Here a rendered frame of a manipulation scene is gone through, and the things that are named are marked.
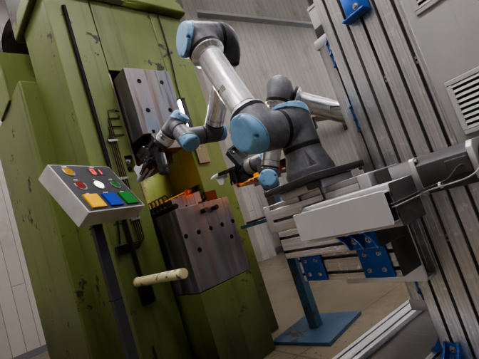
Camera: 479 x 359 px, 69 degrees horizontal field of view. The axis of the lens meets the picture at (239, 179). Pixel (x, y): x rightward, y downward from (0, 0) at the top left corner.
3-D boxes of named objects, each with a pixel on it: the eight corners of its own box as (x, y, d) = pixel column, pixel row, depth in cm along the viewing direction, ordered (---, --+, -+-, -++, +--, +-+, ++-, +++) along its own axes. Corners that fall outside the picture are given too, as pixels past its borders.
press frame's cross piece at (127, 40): (167, 74, 232) (147, 11, 238) (108, 70, 204) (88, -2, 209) (138, 104, 263) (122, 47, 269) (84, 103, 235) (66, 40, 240)
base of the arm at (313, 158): (346, 164, 104) (335, 134, 105) (312, 173, 95) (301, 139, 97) (311, 178, 116) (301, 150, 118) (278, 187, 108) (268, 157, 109)
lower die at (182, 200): (202, 203, 202) (198, 189, 203) (174, 210, 188) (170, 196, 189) (167, 219, 232) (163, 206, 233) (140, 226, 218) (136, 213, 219)
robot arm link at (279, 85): (294, 67, 137) (281, 189, 135) (294, 77, 148) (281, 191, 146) (265, 65, 139) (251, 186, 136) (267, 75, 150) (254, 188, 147)
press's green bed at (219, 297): (276, 348, 198) (250, 268, 203) (228, 386, 171) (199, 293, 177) (217, 344, 238) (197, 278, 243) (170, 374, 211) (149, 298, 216)
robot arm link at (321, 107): (388, 135, 141) (261, 99, 150) (378, 142, 156) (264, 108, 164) (398, 107, 142) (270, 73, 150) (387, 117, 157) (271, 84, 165)
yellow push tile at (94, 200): (107, 205, 140) (96, 192, 141) (93, 206, 133) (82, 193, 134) (105, 208, 140) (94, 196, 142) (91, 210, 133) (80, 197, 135)
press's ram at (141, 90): (198, 130, 216) (179, 72, 221) (142, 134, 190) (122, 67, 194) (165, 153, 246) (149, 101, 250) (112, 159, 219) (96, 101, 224)
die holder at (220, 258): (250, 268, 203) (227, 196, 208) (199, 293, 177) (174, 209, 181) (197, 277, 243) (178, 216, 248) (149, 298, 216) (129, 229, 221)
